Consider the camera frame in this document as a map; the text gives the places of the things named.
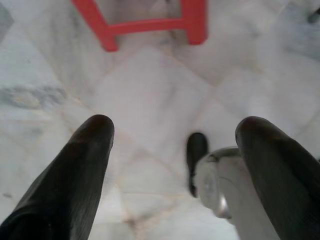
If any black robot foot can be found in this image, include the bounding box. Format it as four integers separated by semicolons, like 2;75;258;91
186;132;209;199

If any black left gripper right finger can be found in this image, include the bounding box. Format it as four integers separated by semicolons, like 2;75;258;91
234;115;320;240

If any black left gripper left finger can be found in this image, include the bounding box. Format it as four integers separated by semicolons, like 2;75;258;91
0;114;116;240

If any silver robot leg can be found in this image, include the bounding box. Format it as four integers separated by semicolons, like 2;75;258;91
197;146;276;240

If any red plastic stool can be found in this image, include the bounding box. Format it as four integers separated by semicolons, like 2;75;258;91
70;0;209;53

